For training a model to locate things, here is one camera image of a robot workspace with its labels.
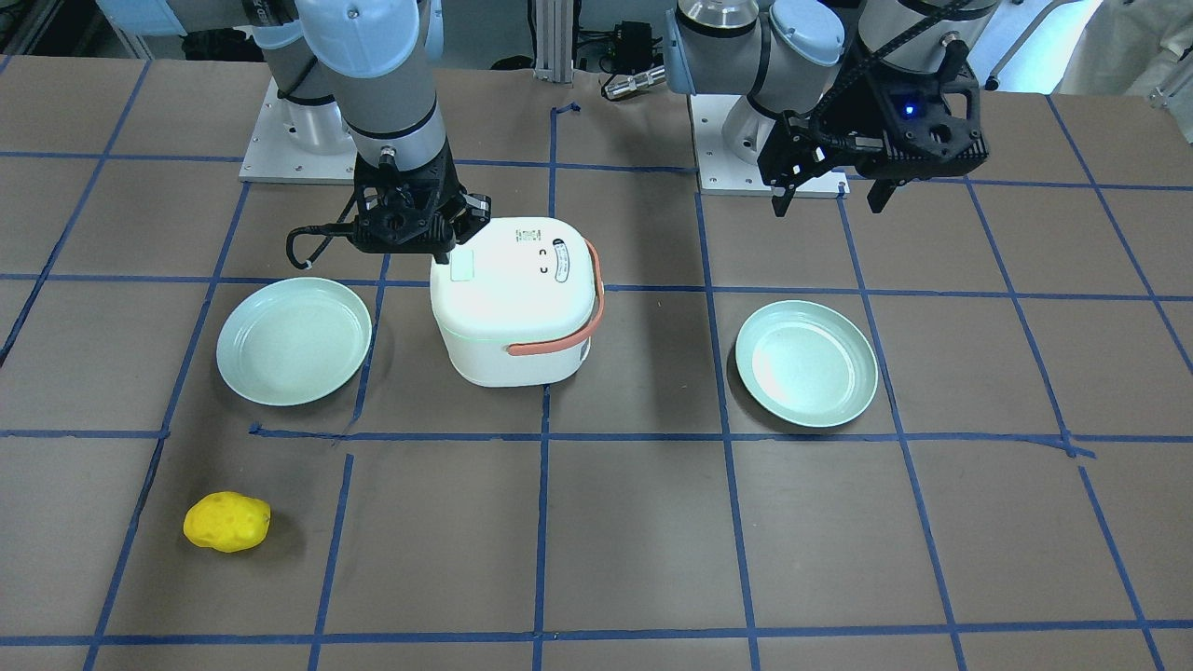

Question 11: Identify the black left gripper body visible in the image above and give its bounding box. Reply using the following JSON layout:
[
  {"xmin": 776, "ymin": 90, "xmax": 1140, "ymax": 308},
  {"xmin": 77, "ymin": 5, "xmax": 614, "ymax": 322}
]
[{"xmin": 809, "ymin": 42, "xmax": 990, "ymax": 181}]

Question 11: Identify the black power adapter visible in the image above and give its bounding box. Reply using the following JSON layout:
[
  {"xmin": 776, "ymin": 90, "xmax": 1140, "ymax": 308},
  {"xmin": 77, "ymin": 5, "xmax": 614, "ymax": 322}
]
[{"xmin": 610, "ymin": 21, "xmax": 653, "ymax": 74}]

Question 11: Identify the silver metal connector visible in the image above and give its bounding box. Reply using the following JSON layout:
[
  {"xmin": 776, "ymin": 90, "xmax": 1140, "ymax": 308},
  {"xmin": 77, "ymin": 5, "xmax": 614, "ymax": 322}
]
[{"xmin": 600, "ymin": 64, "xmax": 667, "ymax": 101}]

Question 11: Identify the white rice cooker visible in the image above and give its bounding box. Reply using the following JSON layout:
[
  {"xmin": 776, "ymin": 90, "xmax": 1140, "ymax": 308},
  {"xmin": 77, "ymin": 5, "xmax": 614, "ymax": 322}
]
[{"xmin": 429, "ymin": 216, "xmax": 606, "ymax": 388}]

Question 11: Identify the silver robot arm with wrist camera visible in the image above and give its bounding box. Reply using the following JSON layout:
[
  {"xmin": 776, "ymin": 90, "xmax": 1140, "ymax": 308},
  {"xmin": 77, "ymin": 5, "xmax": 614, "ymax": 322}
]
[{"xmin": 101, "ymin": 1, "xmax": 450, "ymax": 171}]

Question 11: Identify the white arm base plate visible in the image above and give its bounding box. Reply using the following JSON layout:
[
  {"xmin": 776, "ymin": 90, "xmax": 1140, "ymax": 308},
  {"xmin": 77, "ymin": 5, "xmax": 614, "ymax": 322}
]
[
  {"xmin": 240, "ymin": 80, "xmax": 357, "ymax": 185},
  {"xmin": 688, "ymin": 93, "xmax": 851, "ymax": 199}
]

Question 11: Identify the yellow toy potato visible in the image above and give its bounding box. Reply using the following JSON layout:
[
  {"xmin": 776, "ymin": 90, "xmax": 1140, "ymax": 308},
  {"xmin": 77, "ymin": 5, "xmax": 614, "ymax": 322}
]
[{"xmin": 183, "ymin": 491, "xmax": 272, "ymax": 553}]

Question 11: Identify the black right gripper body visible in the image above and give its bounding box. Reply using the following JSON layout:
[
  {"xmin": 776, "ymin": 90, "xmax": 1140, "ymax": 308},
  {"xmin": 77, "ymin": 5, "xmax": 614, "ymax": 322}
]
[{"xmin": 352, "ymin": 154, "xmax": 466, "ymax": 256}]

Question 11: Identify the pale green plate far side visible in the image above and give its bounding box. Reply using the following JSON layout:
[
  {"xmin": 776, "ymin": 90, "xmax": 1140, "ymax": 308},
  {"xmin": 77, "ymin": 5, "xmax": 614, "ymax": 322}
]
[{"xmin": 734, "ymin": 300, "xmax": 879, "ymax": 427}]

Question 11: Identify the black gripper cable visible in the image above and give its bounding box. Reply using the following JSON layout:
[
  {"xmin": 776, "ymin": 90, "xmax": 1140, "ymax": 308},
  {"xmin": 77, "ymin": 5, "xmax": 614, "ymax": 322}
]
[{"xmin": 286, "ymin": 222, "xmax": 360, "ymax": 272}]

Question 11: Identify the pale green plate near potato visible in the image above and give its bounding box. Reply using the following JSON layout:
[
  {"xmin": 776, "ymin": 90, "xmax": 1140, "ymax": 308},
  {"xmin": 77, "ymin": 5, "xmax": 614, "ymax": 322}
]
[{"xmin": 214, "ymin": 279, "xmax": 373, "ymax": 407}]

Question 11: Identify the aluminium profile post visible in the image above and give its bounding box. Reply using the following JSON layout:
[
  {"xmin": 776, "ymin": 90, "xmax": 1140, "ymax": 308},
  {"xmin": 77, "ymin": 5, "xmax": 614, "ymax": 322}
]
[{"xmin": 531, "ymin": 1, "xmax": 577, "ymax": 88}]

